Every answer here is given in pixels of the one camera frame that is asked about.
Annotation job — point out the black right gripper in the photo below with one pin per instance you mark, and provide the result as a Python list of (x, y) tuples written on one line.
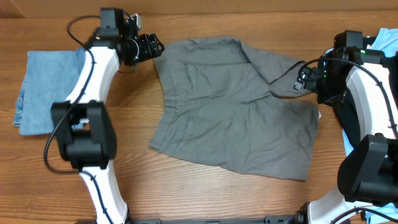
[(311, 84)]

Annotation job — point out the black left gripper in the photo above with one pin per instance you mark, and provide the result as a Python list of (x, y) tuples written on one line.
[(149, 48)]

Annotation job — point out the grey shorts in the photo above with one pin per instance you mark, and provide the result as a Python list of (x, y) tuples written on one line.
[(229, 105)]

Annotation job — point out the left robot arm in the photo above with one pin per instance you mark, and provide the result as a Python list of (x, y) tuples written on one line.
[(82, 126)]

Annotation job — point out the folded blue denim garment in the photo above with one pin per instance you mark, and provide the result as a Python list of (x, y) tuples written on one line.
[(50, 77)]

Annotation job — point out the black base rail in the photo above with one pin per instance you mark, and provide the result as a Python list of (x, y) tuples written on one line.
[(298, 218)]

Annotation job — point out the black garment in pile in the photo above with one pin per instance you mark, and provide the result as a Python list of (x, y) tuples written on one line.
[(360, 83)]

